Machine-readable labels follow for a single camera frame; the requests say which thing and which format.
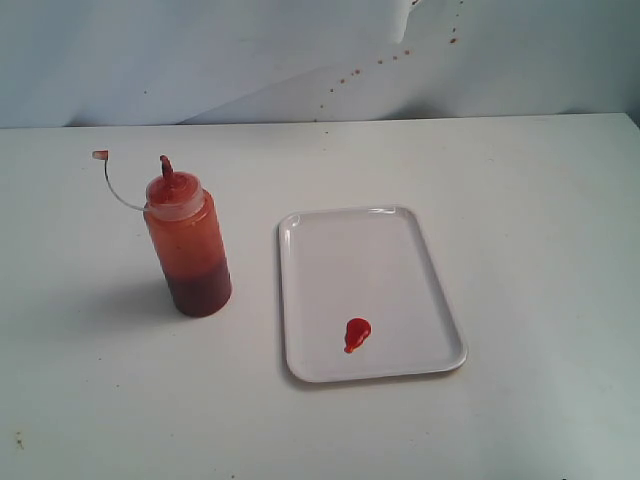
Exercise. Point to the red sauce blob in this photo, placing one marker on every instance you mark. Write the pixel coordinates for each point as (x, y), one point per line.
(356, 332)

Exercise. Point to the red sauce squeeze bottle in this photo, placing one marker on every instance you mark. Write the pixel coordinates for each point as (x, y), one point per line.
(183, 225)

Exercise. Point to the white rectangular plastic tray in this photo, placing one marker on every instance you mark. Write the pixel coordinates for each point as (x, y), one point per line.
(371, 263)

